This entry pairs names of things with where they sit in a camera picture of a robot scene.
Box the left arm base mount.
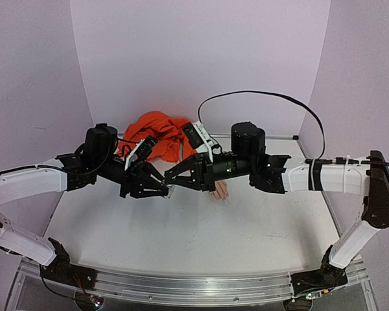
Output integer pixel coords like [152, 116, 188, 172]
[40, 238, 97, 290]

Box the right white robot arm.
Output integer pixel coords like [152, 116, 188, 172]
[165, 122, 389, 270]

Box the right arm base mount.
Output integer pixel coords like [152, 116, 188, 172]
[290, 245, 348, 297]

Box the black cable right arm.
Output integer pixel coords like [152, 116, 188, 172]
[197, 91, 327, 161]

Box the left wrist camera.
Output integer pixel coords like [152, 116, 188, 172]
[124, 136, 158, 171]

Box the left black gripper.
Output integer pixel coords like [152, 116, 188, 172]
[96, 155, 173, 199]

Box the mannequin hand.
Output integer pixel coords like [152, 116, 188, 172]
[209, 181, 230, 204]

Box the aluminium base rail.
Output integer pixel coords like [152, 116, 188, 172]
[6, 260, 377, 311]

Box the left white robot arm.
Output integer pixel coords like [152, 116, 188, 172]
[0, 123, 171, 283]

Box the orange crumpled garment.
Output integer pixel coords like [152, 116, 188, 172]
[116, 110, 195, 163]

